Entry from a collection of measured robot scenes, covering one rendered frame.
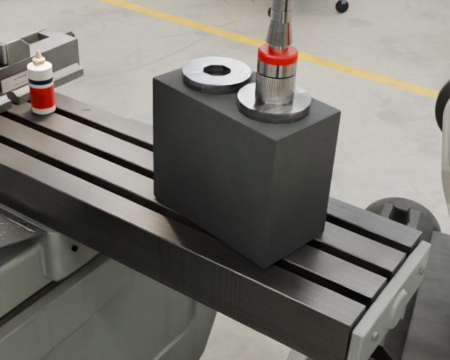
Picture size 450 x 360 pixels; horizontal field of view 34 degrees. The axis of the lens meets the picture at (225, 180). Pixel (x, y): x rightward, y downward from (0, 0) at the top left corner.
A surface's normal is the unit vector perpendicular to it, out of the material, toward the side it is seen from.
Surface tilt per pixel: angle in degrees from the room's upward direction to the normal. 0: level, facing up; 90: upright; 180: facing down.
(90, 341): 90
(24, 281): 90
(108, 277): 90
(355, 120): 0
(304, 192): 90
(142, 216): 0
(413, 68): 0
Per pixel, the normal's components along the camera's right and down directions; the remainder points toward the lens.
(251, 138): -0.72, 0.35
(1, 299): 0.83, 0.33
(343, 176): 0.04, -0.84
